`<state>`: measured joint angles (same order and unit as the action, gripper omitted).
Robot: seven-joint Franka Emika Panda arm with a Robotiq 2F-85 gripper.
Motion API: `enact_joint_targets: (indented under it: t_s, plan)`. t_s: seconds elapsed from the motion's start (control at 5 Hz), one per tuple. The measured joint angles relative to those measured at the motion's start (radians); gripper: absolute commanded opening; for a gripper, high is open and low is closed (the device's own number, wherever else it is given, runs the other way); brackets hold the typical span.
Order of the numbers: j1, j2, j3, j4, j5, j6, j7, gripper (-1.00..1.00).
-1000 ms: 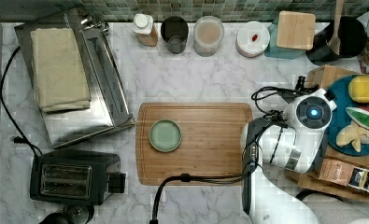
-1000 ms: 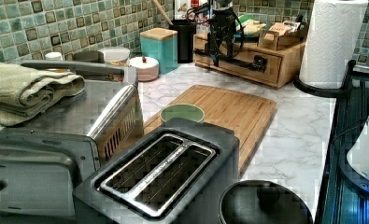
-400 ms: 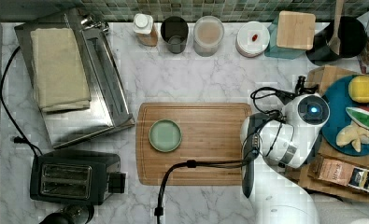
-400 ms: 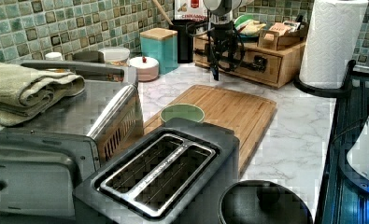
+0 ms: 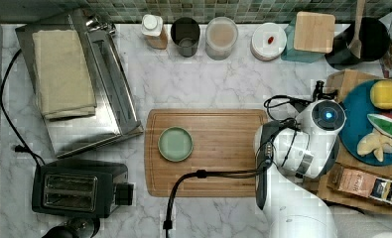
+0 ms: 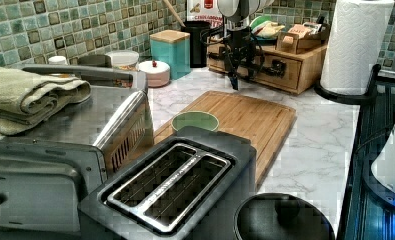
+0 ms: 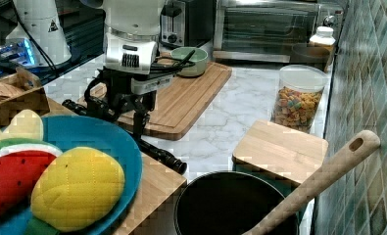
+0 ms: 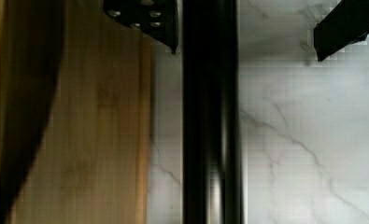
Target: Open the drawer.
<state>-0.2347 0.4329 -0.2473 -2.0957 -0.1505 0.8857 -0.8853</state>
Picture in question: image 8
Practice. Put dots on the wooden drawer with black handle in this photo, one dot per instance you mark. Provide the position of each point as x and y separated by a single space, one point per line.
75 114

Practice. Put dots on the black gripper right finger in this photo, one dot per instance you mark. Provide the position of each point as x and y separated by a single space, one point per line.
346 24

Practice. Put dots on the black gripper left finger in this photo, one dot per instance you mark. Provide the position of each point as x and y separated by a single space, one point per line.
156 18

